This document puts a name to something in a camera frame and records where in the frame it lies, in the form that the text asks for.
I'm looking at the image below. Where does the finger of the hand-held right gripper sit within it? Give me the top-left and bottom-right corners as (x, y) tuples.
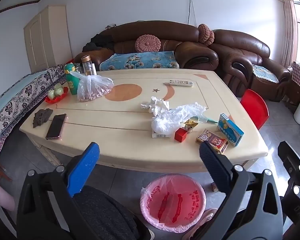
(277, 141), (300, 196)

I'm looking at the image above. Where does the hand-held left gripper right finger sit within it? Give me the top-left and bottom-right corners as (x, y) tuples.
(199, 141), (283, 240)

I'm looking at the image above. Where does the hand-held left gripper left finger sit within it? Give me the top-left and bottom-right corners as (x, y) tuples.
(16, 142), (100, 240)

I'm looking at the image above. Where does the red and gold card box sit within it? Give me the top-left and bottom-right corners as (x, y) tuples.
(196, 129), (228, 155)

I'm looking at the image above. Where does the blue medicine box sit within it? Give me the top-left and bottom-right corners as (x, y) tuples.
(217, 113), (244, 147)

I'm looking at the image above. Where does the pink-lined trash bin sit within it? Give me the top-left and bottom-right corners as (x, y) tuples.
(140, 174), (207, 232)

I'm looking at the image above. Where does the white box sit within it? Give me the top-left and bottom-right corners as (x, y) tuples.
(152, 129), (171, 138)

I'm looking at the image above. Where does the clear plastic bag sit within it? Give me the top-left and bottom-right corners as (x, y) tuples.
(151, 102), (207, 133)

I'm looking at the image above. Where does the white appliance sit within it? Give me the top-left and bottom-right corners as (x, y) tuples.
(293, 101), (300, 125)

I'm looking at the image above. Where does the small red box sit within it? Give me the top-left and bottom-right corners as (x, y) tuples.
(174, 127), (188, 143)

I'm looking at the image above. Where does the person's leg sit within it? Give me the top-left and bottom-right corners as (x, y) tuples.
(72, 186), (140, 240)

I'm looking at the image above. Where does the gold foil wrapper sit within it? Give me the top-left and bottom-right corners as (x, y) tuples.
(184, 119), (199, 133)

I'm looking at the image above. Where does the pink smartphone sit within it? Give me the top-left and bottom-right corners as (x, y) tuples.
(45, 114), (67, 140)

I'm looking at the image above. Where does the pink shoe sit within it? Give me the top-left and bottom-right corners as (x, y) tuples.
(185, 208), (218, 240)

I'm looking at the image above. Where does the red plastic stool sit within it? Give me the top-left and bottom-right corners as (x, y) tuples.
(240, 89), (270, 130)

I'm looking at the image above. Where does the red plate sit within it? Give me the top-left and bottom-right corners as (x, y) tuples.
(44, 87), (69, 104)

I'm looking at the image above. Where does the clear bag of nuts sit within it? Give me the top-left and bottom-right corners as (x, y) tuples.
(77, 72), (115, 103)

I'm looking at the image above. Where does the crumpled white tissue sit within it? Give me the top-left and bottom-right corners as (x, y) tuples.
(141, 97), (170, 117)

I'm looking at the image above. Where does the teal lace seat cover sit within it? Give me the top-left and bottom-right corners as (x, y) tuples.
(252, 64), (279, 83)

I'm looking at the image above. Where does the green cartoon water bottle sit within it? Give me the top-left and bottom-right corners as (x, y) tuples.
(64, 64), (80, 95)

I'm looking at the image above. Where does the white remote control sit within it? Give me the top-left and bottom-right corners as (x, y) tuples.
(162, 79), (193, 87)

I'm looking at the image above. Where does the glass bottle with bronze cap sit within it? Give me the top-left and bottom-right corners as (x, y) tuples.
(81, 55), (97, 77)

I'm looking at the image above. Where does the blue patterned cushion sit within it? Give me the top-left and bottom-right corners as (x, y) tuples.
(99, 51), (180, 72)

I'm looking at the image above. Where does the brown leather armchair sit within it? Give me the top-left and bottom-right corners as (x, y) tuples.
(210, 29), (292, 103)

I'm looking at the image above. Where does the dark clothing pile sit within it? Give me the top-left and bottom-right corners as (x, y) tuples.
(82, 33), (115, 53)

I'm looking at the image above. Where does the beige curtain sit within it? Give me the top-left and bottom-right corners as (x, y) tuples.
(280, 0), (299, 68)

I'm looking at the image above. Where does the round pink knitted cushion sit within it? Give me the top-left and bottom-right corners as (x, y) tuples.
(135, 35), (162, 53)
(198, 24), (215, 46)

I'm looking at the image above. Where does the cream wardrobe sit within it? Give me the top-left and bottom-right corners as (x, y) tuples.
(24, 4), (72, 73)

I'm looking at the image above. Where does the brown leather sofa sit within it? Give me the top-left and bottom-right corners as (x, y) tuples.
(74, 21), (219, 74)

